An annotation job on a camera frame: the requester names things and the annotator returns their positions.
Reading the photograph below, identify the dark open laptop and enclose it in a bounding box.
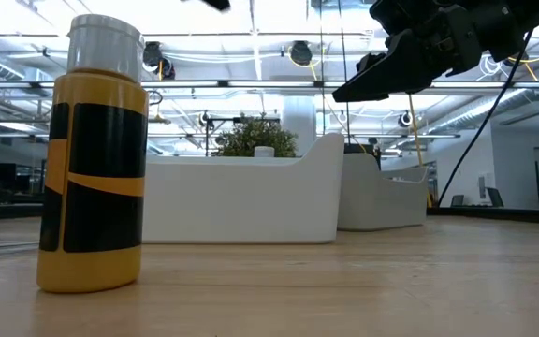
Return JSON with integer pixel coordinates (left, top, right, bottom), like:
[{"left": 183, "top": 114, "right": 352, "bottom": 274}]
[{"left": 483, "top": 186, "right": 505, "bottom": 210}]

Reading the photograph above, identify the yellow paint bottle white cap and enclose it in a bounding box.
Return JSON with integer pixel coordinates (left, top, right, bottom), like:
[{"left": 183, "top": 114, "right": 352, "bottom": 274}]
[{"left": 36, "top": 13, "right": 150, "bottom": 295}]

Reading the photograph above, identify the white building column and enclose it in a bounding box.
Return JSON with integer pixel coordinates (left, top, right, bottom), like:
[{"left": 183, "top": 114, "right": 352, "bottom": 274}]
[{"left": 281, "top": 95, "right": 318, "bottom": 158}]

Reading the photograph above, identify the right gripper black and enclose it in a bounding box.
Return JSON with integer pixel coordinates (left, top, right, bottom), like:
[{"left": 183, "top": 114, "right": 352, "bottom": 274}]
[{"left": 332, "top": 0, "right": 528, "bottom": 103}]

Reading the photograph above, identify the grey plastic bin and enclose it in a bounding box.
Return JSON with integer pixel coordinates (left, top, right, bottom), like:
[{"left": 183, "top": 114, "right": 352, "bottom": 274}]
[{"left": 337, "top": 152, "right": 430, "bottom": 232}]

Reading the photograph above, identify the white plastic bin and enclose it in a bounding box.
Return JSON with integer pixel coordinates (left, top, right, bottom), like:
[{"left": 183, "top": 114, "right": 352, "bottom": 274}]
[{"left": 141, "top": 132, "right": 346, "bottom": 245}]

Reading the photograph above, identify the yellow hanging cable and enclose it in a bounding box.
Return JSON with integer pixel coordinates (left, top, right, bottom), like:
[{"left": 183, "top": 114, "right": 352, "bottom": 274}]
[{"left": 407, "top": 92, "right": 435, "bottom": 209}]

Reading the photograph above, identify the small green potted plant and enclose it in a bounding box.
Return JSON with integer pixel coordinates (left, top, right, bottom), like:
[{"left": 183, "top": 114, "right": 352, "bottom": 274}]
[{"left": 212, "top": 116, "right": 299, "bottom": 159}]

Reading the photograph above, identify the black hanging cable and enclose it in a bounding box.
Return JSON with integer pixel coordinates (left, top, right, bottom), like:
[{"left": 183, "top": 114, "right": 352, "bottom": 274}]
[{"left": 337, "top": 0, "right": 351, "bottom": 141}]

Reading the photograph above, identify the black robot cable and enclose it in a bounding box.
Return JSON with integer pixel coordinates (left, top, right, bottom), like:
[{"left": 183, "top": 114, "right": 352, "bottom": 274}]
[{"left": 436, "top": 28, "right": 533, "bottom": 208}]

